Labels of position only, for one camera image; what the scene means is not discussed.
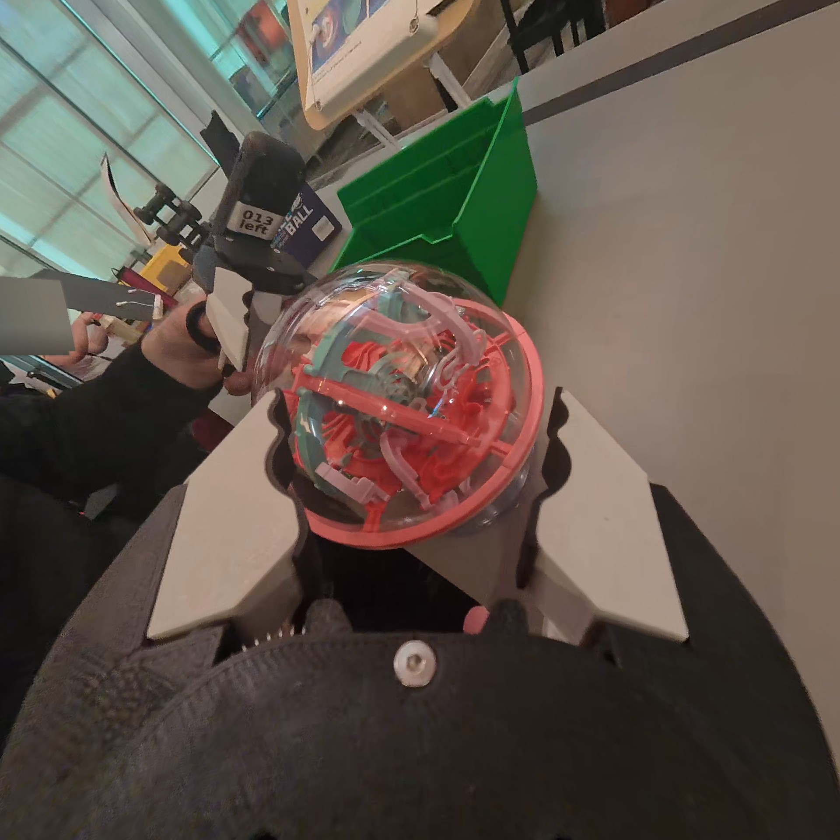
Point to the white curved banner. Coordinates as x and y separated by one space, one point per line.
118 197

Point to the person's left forearm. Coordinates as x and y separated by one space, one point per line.
79 420

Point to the dark grey panel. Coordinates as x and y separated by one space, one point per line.
98 295

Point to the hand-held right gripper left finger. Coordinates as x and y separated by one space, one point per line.
223 525

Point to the person's left hand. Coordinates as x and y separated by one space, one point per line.
174 348

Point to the rack of black dumbbells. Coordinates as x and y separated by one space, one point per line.
174 213

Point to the wooden easel board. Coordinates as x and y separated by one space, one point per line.
313 118

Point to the yellow bin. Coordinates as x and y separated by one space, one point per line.
167 269

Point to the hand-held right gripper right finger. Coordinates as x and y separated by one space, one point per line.
610 538

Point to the clear maze ball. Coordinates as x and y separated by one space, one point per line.
400 394

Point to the person's right hand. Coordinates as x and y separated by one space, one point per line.
475 620

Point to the black upright panel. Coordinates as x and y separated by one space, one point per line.
220 151

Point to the white easel legs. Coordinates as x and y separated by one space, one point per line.
443 79

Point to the white instruction sheet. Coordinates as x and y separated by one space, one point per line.
367 59

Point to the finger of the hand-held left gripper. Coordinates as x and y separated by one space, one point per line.
266 307
226 315

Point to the blue cardboard box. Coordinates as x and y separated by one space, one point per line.
315 226

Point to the green plastic bin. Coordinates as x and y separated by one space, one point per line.
485 197

